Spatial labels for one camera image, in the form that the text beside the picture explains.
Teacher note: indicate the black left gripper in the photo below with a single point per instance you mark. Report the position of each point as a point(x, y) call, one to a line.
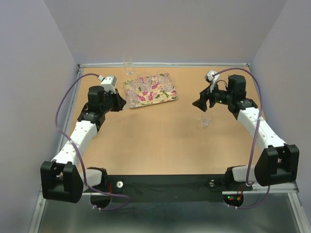
point(120, 102)

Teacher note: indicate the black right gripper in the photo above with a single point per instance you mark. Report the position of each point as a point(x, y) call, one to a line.
point(204, 95)

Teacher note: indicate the small clear glass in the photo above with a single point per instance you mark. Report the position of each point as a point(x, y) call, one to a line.
point(133, 84)

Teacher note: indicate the tall clear glass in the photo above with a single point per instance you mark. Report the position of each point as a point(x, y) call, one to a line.
point(128, 64)

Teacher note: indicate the clear faceted glass tumbler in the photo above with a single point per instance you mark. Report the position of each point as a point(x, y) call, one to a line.
point(162, 76)

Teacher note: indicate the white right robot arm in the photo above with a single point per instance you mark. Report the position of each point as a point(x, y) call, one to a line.
point(278, 162)

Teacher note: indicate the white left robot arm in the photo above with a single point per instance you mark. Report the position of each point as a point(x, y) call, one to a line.
point(69, 157)

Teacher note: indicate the floral patterned tray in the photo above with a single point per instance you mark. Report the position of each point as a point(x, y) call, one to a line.
point(155, 95)

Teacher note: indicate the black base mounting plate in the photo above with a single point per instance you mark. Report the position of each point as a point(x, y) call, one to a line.
point(172, 188)

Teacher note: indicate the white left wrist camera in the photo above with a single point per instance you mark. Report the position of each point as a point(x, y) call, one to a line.
point(108, 83)

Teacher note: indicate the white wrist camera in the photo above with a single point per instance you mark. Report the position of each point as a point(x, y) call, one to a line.
point(212, 77)
point(108, 83)

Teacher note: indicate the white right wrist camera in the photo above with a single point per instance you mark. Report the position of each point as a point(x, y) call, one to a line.
point(212, 77)

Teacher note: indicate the aluminium front frame rail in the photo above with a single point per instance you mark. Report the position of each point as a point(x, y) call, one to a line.
point(272, 185)

